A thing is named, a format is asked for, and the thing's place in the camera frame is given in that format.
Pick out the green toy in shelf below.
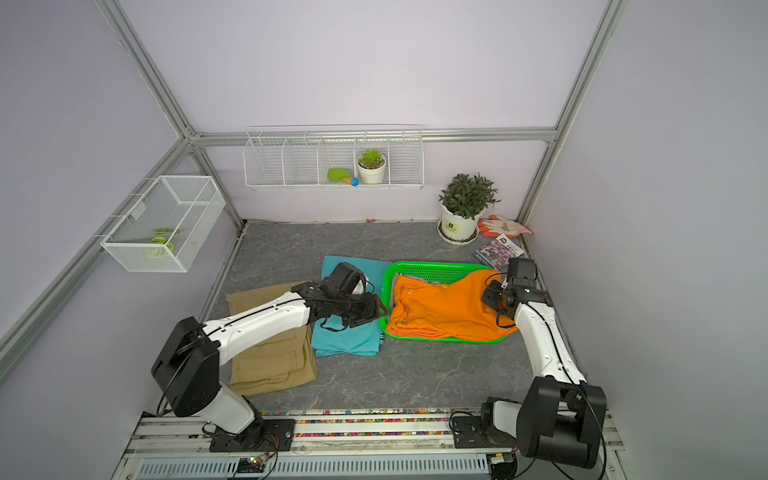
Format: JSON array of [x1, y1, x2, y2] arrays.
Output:
[[327, 168, 360, 187]]

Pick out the small potted succulent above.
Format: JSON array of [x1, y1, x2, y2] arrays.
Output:
[[357, 149, 387, 185]]

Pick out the orange white work gloves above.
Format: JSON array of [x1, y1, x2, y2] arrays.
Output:
[[478, 215, 533, 238]]

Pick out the purple flower seed packet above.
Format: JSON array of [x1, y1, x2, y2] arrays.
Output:
[[475, 234, 526, 273]]

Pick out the white wire side basket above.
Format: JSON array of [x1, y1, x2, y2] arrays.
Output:
[[101, 175, 225, 273]]

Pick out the orange pants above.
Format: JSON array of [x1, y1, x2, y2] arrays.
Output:
[[385, 270, 518, 343]]

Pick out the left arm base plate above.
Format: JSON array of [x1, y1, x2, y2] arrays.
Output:
[[209, 417, 296, 453]]

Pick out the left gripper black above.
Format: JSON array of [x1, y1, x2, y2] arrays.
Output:
[[334, 291, 390, 327]]

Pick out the aluminium rail frame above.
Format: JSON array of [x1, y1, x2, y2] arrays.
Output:
[[112, 408, 632, 479]]

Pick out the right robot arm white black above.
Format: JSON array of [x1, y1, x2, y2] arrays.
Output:
[[481, 257, 607, 469]]

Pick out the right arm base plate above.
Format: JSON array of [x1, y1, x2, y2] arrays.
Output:
[[448, 411, 518, 450]]

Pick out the white wire wall shelf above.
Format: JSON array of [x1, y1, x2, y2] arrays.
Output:
[[243, 124, 425, 190]]

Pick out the teal pants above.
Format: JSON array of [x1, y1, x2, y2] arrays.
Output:
[[311, 256, 391, 357]]

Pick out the large potted green plant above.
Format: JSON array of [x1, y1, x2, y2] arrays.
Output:
[[438, 173, 498, 245]]

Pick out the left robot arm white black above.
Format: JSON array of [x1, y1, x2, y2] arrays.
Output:
[[151, 262, 389, 436]]

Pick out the green plastic basket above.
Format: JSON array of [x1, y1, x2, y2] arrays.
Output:
[[379, 261, 505, 345]]

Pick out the khaki folded pants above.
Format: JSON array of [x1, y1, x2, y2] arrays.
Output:
[[226, 280, 318, 398]]

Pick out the green item in side basket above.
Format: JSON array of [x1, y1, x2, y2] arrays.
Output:
[[147, 228, 179, 259]]

